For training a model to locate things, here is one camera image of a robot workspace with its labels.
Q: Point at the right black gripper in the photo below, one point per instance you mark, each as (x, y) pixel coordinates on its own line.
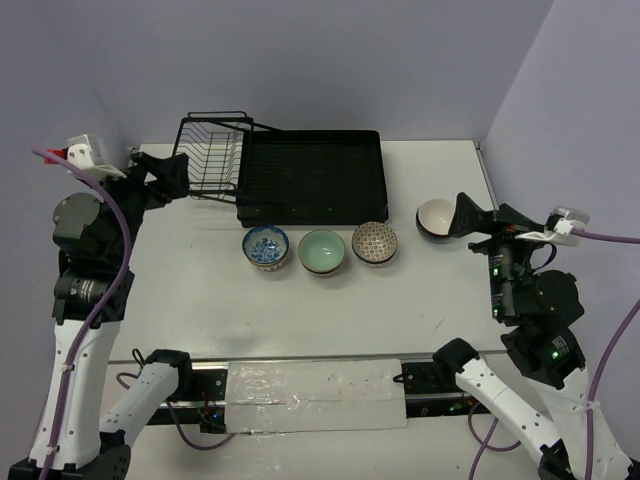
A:
(506, 222)

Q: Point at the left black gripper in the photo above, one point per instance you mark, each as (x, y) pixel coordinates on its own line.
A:
(151, 181)

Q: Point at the red bowl white inside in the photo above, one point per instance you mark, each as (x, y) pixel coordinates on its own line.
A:
(434, 218)

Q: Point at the brown patterned white bowl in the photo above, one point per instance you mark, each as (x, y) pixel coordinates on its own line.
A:
(374, 243)

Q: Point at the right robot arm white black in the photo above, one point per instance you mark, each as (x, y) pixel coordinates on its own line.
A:
(570, 438)

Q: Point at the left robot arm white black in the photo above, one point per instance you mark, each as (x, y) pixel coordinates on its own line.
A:
(95, 233)

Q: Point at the blue floral white bowl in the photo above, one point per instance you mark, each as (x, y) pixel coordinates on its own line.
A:
(266, 247)

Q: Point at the black plastic drain tray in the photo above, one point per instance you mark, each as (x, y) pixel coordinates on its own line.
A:
(311, 178)

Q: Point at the celadon green bowl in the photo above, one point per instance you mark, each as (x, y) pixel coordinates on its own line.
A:
(321, 252)

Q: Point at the white taped cover sheet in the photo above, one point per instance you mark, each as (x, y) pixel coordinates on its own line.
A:
(314, 396)

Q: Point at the black wire dish rack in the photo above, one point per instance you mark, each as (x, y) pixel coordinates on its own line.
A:
(214, 142)

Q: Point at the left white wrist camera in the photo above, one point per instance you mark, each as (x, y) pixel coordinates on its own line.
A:
(88, 153)

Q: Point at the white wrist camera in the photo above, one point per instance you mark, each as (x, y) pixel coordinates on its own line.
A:
(88, 153)
(559, 228)

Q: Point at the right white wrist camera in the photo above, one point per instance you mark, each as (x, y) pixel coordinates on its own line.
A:
(559, 228)

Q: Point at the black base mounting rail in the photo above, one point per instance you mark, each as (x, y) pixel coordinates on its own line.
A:
(204, 403)

